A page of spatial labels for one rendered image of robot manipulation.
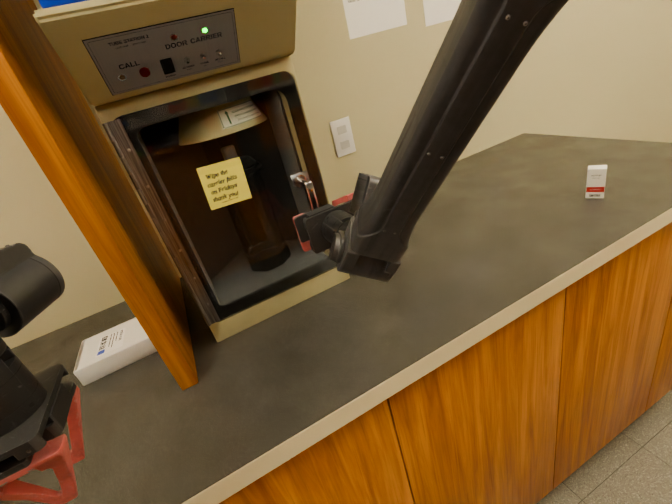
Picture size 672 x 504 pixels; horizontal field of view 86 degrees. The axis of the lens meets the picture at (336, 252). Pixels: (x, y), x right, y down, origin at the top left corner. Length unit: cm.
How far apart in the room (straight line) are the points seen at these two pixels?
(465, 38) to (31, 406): 44
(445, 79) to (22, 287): 39
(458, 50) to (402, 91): 107
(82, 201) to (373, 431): 58
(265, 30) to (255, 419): 59
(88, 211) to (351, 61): 90
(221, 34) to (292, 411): 56
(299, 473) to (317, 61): 104
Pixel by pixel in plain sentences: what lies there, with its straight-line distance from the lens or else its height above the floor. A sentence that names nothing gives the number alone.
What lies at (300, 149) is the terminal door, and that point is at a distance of 71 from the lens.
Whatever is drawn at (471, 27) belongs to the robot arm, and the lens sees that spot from 28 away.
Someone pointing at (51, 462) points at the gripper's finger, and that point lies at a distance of 42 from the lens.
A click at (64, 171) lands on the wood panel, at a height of 134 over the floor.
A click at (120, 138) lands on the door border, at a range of 67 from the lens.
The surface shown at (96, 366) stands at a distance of 90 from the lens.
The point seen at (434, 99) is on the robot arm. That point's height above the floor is 134.
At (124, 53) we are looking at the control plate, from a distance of 60.
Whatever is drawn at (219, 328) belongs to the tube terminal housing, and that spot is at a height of 97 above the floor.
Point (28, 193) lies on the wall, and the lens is 116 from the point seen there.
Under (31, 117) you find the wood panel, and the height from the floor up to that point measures 141.
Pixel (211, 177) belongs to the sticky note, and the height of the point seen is 126.
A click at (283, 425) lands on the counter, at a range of 60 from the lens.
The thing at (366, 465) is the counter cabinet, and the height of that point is 74.
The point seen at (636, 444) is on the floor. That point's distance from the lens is 175.
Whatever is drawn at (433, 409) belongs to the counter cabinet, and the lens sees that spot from 78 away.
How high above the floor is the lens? 139
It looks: 27 degrees down
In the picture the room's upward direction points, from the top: 16 degrees counter-clockwise
